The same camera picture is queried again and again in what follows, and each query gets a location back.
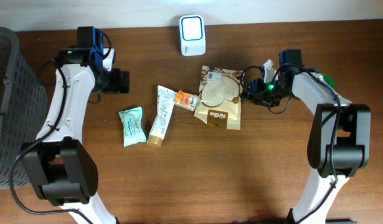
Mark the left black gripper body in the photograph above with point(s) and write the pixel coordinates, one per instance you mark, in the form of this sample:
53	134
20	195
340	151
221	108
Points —
109	83

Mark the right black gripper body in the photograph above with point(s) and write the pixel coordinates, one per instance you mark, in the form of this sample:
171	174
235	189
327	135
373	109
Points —
271	93

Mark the beige brown snack bag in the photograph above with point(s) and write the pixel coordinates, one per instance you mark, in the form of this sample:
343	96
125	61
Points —
219	104

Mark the white cream tube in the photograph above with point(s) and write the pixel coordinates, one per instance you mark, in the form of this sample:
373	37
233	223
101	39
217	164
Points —
165	105

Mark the teal wipes packet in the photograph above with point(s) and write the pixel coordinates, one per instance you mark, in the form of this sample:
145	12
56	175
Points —
132	129

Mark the green round item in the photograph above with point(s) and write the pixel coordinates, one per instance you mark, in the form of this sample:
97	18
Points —
329	80

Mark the small orange white box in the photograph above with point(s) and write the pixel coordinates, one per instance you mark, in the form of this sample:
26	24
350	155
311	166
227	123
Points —
186	100

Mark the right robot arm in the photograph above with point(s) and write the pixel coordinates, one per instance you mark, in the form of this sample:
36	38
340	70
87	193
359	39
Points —
339	140

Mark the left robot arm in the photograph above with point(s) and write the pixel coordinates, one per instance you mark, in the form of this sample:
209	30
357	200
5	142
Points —
60	169

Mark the white barcode scanner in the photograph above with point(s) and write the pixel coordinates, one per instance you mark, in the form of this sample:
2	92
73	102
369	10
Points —
192	35

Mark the grey plastic mesh basket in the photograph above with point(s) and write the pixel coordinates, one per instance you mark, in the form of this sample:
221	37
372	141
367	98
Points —
23	103

